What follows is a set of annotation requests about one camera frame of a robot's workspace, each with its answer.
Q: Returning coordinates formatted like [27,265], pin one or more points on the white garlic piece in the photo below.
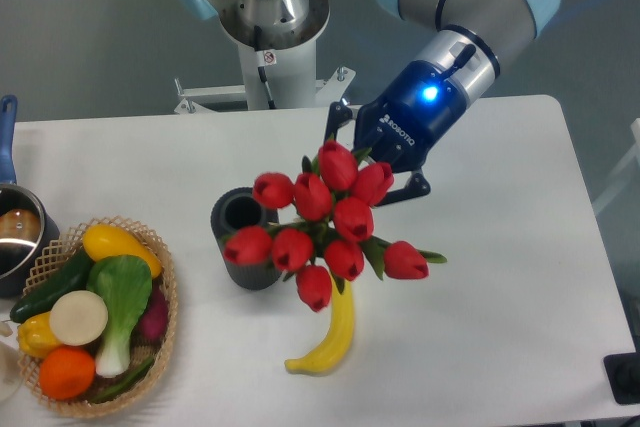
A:
[5,329]

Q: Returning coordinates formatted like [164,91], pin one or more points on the purple sweet potato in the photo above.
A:
[153,323]

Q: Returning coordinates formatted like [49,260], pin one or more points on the dark grey ribbed vase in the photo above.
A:
[239,225]

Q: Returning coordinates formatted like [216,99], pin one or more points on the dark green cucumber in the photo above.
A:
[72,276]

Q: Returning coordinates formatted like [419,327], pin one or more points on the woven wicker basket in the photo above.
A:
[151,344]

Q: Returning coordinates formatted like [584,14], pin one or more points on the green bok choy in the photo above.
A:
[124,283]

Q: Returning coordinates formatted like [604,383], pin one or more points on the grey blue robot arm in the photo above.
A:
[474,41]

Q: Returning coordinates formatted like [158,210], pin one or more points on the blue handled steel pot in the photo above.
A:
[26,227]

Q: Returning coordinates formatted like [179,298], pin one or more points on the orange fruit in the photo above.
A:
[66,373]

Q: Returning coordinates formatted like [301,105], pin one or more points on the yellow bell pepper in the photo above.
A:
[35,337]

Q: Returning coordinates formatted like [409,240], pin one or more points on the red tulip bouquet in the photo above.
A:
[333,237]

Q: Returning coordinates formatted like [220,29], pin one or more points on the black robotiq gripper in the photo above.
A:
[402,125]

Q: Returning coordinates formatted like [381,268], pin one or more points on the white frame at right edge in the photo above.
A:
[621,174]

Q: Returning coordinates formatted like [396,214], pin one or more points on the yellow banana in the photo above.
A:
[328,354]

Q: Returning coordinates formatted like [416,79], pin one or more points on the yellow squash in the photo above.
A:
[102,241]

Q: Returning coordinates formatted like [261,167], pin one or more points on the white round radish slice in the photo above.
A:
[78,318]

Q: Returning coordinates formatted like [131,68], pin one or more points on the black device at table edge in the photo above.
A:
[623,375]

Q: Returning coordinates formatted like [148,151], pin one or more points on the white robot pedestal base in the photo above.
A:
[276,43]

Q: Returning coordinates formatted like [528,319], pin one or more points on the white plate at left edge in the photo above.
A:
[10,377]

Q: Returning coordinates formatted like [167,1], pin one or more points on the green chili pepper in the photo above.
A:
[124,384]

